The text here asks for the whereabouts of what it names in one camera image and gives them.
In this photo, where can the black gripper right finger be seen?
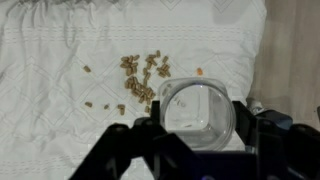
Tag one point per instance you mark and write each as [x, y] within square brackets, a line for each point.
[300, 153]

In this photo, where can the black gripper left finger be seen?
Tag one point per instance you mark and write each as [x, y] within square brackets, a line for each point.
[113, 156]

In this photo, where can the brown pellets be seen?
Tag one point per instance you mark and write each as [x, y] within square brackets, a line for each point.
[140, 88]

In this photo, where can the clear plastic jar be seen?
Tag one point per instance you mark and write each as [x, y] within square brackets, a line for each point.
[220, 133]

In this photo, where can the orange pellet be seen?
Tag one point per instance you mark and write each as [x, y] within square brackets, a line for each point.
[199, 71]

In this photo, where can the white quilted duvet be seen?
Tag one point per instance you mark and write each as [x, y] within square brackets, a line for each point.
[50, 50]

